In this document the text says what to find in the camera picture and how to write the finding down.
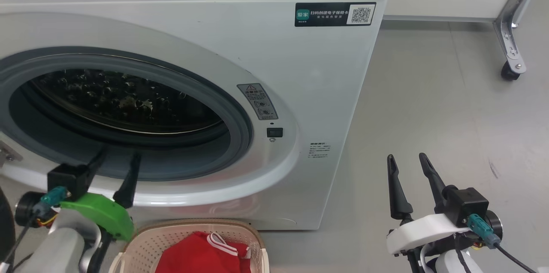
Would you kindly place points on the printed text warning label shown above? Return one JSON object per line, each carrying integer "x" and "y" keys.
{"x": 318, "y": 150}

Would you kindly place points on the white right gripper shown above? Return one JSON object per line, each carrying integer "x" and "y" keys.
{"x": 422, "y": 232}

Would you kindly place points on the grey caution sticker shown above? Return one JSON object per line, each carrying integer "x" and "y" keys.
{"x": 258, "y": 102}

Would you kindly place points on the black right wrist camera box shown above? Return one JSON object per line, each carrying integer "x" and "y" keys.
{"x": 467, "y": 204}

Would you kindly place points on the cream perforated laundry basket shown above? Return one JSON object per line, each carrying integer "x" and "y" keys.
{"x": 141, "y": 247}

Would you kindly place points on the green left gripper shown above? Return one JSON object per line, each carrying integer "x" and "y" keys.
{"x": 107, "y": 213}

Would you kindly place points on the black QR code sticker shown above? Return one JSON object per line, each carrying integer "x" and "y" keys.
{"x": 326, "y": 14}

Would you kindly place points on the black round glass washer door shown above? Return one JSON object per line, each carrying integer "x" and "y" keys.
{"x": 5, "y": 221}

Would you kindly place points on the white front-load washing machine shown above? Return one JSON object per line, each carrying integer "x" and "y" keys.
{"x": 300, "y": 71}

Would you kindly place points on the black caster wheel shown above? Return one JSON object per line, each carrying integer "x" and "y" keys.
{"x": 509, "y": 72}

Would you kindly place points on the red garment with white trim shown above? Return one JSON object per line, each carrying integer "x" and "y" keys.
{"x": 193, "y": 256}

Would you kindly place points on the silver metal partition leg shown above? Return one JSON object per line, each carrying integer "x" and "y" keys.
{"x": 512, "y": 28}

